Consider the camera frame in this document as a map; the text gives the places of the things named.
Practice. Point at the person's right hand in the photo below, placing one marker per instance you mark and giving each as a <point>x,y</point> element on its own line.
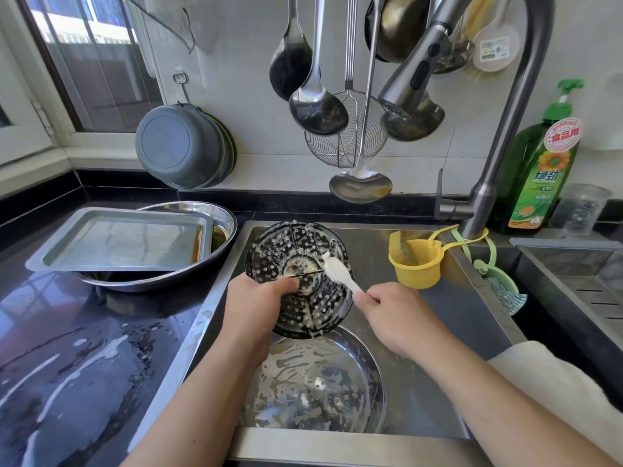
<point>399,316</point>

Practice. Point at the person's left hand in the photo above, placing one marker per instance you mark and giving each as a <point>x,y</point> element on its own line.
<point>251,311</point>

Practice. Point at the black round steamer rack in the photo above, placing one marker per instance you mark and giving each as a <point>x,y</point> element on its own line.
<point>292,250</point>

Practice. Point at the white cleaning brush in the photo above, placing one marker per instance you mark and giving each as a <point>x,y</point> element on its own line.
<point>339,270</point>

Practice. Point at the round steel pan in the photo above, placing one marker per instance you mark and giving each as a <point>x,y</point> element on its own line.
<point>321,384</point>

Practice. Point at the person's left forearm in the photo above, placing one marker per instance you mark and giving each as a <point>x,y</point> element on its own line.
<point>190,418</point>

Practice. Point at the person's right forearm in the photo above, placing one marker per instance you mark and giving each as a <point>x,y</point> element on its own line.
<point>526,408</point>

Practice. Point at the yellow hanging sink cup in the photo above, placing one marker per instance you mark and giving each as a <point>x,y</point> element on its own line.
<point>417,262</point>

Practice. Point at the stainless steel sink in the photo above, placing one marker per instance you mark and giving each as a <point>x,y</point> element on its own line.
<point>467,326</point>

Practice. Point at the round steel basin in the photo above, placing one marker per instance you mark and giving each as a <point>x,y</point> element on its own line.
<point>226,223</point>

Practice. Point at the green hanging sponge holder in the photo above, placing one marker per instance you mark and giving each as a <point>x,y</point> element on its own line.
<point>502,287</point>

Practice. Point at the rectangular steel tray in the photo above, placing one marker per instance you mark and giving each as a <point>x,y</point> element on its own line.
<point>117,240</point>

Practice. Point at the dark green hanging basin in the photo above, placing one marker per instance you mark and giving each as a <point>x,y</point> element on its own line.
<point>231,148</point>

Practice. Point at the grey hanging basin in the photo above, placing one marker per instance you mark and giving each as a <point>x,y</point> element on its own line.
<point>180,146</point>

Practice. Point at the white dish rag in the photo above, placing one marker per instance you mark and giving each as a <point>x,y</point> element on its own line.
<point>565,394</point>

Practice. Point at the green dish soap bottle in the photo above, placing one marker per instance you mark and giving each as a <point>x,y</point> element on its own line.
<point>545,175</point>

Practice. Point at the clear plastic cup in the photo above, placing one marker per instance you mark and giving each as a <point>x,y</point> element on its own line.
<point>580,210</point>

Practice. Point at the steel soup ladle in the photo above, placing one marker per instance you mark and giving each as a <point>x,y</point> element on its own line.
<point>318,110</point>

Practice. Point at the hanging steel ladles and skimmer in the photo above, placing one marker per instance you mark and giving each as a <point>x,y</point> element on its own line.
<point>289,63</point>

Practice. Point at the steel gooseneck faucet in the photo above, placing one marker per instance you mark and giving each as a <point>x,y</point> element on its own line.
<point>535,92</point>

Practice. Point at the white dish brush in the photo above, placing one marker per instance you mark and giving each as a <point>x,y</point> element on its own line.
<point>496,45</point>

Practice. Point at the white hanging cloth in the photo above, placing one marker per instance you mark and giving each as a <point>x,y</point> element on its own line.
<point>170,14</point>

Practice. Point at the yellow dish brush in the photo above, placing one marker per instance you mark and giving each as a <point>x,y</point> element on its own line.
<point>479,14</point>

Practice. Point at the steel wall hook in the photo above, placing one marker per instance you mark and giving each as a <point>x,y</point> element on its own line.
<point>181,87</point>

